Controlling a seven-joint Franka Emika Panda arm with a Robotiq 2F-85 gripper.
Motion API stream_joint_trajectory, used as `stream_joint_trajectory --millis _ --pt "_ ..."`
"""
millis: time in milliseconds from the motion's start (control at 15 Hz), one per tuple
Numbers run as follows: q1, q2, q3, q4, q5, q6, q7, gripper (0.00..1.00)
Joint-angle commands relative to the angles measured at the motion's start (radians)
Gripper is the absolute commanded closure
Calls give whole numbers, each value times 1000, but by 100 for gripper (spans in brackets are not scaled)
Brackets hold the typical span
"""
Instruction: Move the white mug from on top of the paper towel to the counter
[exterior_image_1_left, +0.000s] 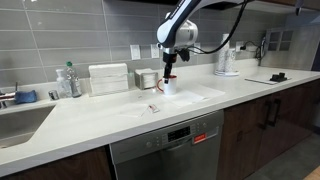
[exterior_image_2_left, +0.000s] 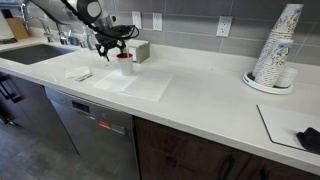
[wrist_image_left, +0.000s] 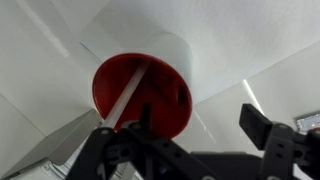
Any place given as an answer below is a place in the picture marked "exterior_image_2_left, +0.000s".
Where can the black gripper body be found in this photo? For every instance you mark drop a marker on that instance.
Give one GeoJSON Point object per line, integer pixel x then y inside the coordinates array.
{"type": "Point", "coordinates": [108, 41]}

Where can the white mug red inside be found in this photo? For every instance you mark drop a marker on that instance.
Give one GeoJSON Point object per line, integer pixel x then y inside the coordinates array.
{"type": "Point", "coordinates": [125, 66]}

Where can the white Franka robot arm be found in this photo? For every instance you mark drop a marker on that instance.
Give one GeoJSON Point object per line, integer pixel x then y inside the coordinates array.
{"type": "Point", "coordinates": [56, 8]}

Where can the white paper towel sheet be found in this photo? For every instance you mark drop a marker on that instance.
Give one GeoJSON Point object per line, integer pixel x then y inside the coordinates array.
{"type": "Point", "coordinates": [146, 86]}

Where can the grey napkin dispenser box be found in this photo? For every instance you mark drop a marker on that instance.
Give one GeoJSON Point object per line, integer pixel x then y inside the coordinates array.
{"type": "Point", "coordinates": [143, 50]}

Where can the clear plastic water bottle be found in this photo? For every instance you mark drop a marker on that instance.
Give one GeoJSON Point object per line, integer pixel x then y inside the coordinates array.
{"type": "Point", "coordinates": [89, 41]}

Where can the small folded white napkin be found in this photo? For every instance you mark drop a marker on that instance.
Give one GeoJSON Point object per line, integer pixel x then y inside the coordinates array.
{"type": "Point", "coordinates": [77, 71]}

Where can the blue sponge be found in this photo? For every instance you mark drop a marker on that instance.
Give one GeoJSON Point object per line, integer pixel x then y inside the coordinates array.
{"type": "Point", "coordinates": [74, 41]}

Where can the chrome arched faucet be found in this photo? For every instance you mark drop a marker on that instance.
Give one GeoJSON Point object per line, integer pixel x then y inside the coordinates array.
{"type": "Point", "coordinates": [62, 37]}

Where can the small chrome tap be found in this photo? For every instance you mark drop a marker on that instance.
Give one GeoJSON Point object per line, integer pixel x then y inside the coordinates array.
{"type": "Point", "coordinates": [47, 33]}

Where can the dark kitchen sink basin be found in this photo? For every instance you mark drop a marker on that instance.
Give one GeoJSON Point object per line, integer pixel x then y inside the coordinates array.
{"type": "Point", "coordinates": [30, 54]}

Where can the stainless steel dishwasher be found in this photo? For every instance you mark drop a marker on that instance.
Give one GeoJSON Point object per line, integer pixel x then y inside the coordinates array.
{"type": "Point", "coordinates": [96, 140]}

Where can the wooden cutting board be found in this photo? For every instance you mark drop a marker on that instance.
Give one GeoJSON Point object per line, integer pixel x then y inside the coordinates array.
{"type": "Point", "coordinates": [17, 29]}

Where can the dark grey cabinet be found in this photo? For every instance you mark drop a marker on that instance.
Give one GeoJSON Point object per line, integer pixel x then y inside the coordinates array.
{"type": "Point", "coordinates": [33, 113]}

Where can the white appliance black base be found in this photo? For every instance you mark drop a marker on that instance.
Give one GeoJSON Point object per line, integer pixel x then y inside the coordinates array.
{"type": "Point", "coordinates": [4, 30]}

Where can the dark wood cabinet door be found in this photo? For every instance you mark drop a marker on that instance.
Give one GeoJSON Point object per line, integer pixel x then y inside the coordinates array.
{"type": "Point", "coordinates": [286, 171]}
{"type": "Point", "coordinates": [180, 153]}

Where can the white round tray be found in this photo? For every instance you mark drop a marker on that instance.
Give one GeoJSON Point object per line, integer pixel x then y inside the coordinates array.
{"type": "Point", "coordinates": [253, 83]}

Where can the short printed paper cup stack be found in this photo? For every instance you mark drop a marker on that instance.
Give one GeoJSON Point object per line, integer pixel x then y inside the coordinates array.
{"type": "Point", "coordinates": [275, 65]}

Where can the tall printed paper cup stack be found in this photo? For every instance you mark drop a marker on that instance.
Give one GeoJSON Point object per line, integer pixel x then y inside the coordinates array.
{"type": "Point", "coordinates": [286, 23]}

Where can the small white lid stack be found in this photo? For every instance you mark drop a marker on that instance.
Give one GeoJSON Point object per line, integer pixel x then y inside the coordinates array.
{"type": "Point", "coordinates": [287, 78]}

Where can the white mat black edge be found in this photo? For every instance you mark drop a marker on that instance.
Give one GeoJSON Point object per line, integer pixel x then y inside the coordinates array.
{"type": "Point", "coordinates": [280, 123]}

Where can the black cloth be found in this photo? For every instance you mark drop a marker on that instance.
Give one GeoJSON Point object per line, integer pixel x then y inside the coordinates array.
{"type": "Point", "coordinates": [311, 140]}

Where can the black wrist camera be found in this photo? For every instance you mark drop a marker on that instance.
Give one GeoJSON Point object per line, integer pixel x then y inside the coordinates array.
{"type": "Point", "coordinates": [120, 31]}

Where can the white light switch plate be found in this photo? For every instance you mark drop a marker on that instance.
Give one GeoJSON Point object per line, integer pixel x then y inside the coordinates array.
{"type": "Point", "coordinates": [136, 20]}

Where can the white wall outlet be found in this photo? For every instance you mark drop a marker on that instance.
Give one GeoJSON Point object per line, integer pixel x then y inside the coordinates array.
{"type": "Point", "coordinates": [157, 21]}
{"type": "Point", "coordinates": [224, 26]}

